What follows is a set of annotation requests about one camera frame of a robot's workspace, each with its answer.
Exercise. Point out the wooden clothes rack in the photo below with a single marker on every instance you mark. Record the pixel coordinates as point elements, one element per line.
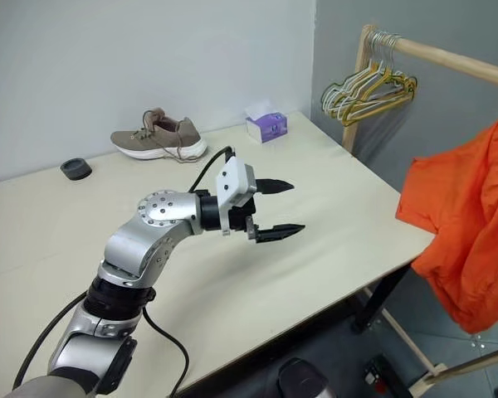
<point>440,56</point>

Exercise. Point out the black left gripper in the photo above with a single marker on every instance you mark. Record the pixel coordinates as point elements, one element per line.
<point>240,217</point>

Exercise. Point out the black round dish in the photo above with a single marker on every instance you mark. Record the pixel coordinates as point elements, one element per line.
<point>76,170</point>

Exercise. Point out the orange fabric shorts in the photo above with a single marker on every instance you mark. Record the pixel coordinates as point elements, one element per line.
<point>460,199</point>

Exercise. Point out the black box with red part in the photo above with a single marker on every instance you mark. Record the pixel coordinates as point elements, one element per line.
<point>377,373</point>

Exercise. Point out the dark rounded shape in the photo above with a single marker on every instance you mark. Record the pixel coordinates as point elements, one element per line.
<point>303,379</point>

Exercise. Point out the hangers on wooden rack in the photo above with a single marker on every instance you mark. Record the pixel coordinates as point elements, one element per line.
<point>359,76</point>

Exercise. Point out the purple and white tissue box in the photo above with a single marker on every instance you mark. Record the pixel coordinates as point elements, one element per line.
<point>269,128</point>

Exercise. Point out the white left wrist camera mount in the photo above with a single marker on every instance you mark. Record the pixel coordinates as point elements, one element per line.
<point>234,180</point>

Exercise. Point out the taupe sneaker with white sole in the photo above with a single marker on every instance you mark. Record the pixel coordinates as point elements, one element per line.
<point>157,139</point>

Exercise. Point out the black table leg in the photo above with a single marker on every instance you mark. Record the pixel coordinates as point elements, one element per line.
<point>373,302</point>

